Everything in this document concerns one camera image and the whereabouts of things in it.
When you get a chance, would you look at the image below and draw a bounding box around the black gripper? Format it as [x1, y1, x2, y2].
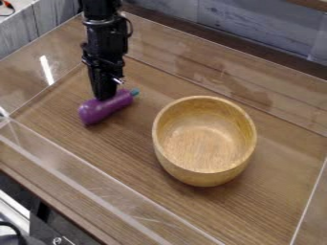
[81, 15, 133, 100]

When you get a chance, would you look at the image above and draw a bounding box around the clear acrylic tray enclosure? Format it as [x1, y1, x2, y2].
[0, 18, 327, 245]

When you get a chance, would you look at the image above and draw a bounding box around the black cable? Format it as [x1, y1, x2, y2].
[0, 221, 26, 245]

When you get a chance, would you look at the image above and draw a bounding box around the wooden bowl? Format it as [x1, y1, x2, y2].
[152, 96, 257, 187]

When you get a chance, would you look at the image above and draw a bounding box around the purple toy eggplant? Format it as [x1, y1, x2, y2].
[77, 88, 140, 125]

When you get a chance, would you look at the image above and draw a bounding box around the white cabinet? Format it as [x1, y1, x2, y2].
[0, 0, 78, 60]

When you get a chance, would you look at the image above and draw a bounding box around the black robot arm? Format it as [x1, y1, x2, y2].
[80, 0, 133, 100]

